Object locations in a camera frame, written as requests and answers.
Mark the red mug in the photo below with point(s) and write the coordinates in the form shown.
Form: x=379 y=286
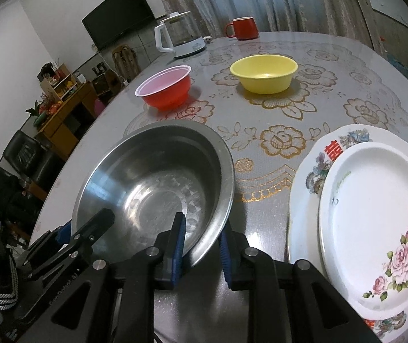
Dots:
x=245 y=28

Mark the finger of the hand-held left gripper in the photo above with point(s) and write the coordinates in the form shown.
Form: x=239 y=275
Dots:
x=89 y=228
x=64 y=232

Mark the yellow plastic bowl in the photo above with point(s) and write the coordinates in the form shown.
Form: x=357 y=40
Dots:
x=264 y=75

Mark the wooden cabinet with clutter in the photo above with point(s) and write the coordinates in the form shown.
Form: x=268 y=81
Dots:
x=64 y=114

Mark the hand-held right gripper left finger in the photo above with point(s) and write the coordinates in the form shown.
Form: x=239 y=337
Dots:
x=177 y=250

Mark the stainless steel bowl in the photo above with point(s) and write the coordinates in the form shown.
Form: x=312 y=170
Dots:
x=146 y=178

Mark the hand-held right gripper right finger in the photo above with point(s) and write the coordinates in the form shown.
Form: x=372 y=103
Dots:
x=226 y=257

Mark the small wooden shelf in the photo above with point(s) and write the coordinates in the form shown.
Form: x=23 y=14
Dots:
x=63 y=84

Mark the white electric kettle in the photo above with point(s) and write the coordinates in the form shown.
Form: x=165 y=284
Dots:
x=184 y=39

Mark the black wall television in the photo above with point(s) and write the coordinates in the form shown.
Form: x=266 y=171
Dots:
x=118 y=14

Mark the pink bag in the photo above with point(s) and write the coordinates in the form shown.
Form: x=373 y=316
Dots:
x=99 y=108

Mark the black leather sofa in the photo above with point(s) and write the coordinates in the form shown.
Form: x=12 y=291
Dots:
x=29 y=157

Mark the white floral plate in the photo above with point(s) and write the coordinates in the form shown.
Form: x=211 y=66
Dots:
x=368 y=214

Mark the red plastic bowl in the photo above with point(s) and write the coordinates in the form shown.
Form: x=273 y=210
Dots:
x=164 y=85

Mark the large white patterned plate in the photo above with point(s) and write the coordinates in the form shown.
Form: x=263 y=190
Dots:
x=307 y=193

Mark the carved wooden chair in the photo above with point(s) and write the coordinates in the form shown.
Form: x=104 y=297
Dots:
x=125 y=62

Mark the white power plug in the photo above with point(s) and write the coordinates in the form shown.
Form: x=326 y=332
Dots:
x=208 y=39

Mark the lace table mat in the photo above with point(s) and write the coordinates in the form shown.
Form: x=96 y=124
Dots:
x=282 y=139

